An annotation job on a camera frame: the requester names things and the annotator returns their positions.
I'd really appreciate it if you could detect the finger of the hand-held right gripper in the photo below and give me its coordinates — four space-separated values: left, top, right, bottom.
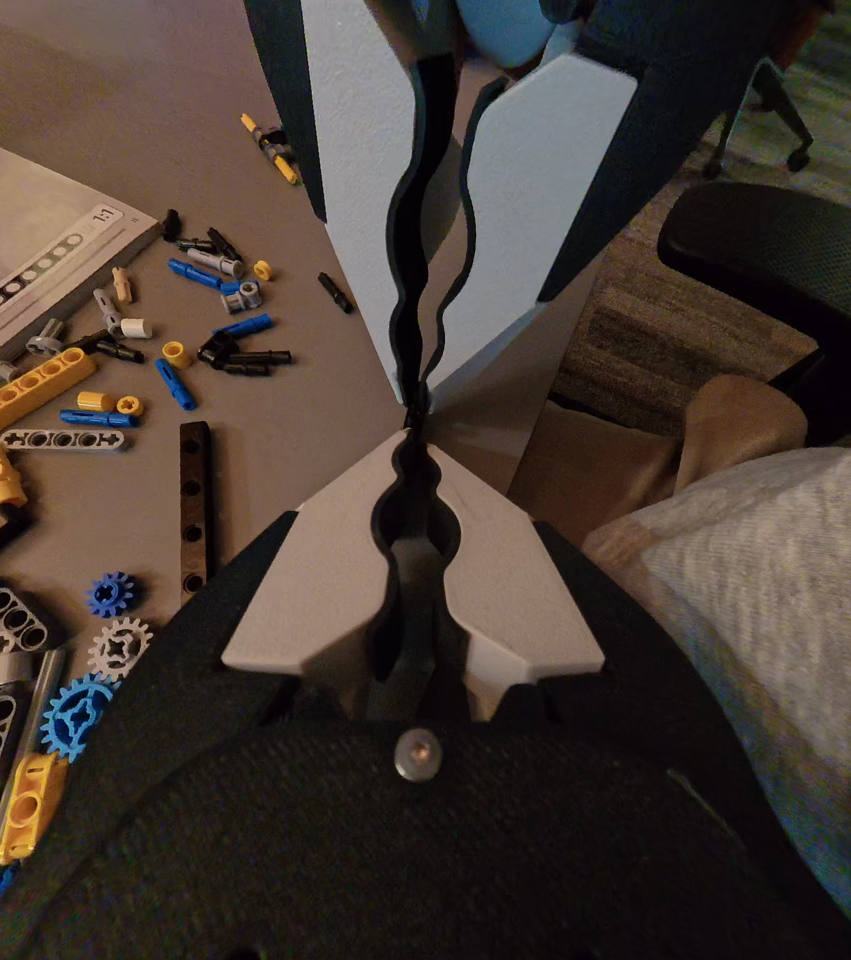
301 0 460 408
420 54 638 399

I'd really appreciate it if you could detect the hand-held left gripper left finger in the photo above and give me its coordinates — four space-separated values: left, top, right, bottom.
221 429 419 720

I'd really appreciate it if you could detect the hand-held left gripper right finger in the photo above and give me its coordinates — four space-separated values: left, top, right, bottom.
420 433 607 723

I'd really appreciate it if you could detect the yellow axle lego assembly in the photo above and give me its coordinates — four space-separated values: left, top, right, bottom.
240 112 301 186

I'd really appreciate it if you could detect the long black lego beam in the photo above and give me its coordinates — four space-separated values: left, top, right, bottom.
179 421 213 601

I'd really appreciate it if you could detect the long grey lego pin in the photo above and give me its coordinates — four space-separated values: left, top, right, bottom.
187 247 244 277

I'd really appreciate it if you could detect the grey lego gear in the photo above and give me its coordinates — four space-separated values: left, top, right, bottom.
88 616 153 682

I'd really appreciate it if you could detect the small dark blue lego gear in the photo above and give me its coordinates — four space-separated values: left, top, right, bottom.
85 571 138 618

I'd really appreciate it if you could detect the long blue lego pin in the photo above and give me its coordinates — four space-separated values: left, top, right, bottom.
168 258 243 295

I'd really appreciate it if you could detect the black lego connector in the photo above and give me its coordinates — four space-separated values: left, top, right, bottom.
196 330 241 369

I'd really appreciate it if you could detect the large light blue lego gear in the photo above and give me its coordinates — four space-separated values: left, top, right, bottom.
41 672 123 762

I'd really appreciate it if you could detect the blue lego axle pin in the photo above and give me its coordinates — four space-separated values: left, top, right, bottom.
59 408 140 429

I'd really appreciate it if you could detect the thin grey lego liftarm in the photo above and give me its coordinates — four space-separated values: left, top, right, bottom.
0 429 127 453

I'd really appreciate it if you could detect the grey lego axle rod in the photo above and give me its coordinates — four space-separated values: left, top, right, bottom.
0 648 67 954

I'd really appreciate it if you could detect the lego instruction booklet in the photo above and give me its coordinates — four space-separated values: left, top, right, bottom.
0 123 166 399

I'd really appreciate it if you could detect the long yellow lego beam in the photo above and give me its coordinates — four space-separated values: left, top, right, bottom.
0 348 98 457

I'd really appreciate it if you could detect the yellow lego connector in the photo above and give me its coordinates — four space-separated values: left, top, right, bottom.
0 753 69 864

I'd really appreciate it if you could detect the black swivel chair base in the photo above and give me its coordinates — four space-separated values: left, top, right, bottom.
703 60 817 180

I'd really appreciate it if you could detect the black office chair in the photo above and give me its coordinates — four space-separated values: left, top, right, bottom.
656 182 851 445

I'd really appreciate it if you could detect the person's grey sweater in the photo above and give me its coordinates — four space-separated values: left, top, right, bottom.
583 420 851 960

